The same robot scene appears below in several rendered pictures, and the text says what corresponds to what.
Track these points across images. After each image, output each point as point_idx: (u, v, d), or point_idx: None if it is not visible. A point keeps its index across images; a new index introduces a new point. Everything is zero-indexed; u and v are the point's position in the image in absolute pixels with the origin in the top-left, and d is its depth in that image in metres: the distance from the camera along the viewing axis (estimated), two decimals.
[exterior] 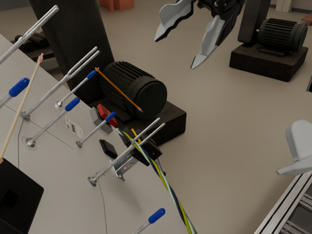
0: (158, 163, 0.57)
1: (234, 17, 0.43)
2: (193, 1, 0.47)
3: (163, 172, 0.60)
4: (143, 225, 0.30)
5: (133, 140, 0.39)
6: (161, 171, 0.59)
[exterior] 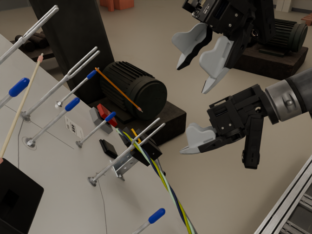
0: (158, 163, 0.57)
1: (242, 36, 0.40)
2: (210, 27, 0.46)
3: (163, 172, 0.60)
4: (143, 225, 0.30)
5: (133, 140, 0.39)
6: (161, 171, 0.59)
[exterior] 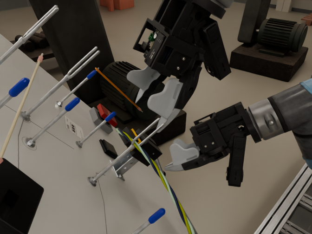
0: (158, 163, 0.57)
1: (190, 80, 0.40)
2: None
3: (163, 172, 0.60)
4: (143, 225, 0.30)
5: (133, 140, 0.39)
6: (161, 171, 0.59)
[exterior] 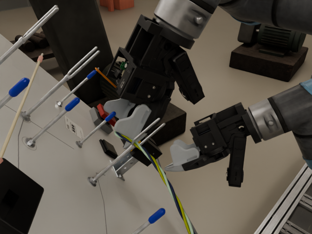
0: (158, 163, 0.57)
1: (157, 110, 0.41)
2: None
3: None
4: (143, 225, 0.30)
5: (133, 140, 0.39)
6: None
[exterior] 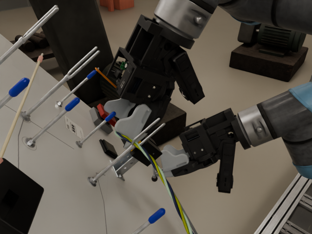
0: None
1: (158, 110, 0.42)
2: None
3: (155, 176, 0.60)
4: (143, 225, 0.30)
5: (133, 140, 0.39)
6: (154, 174, 0.59)
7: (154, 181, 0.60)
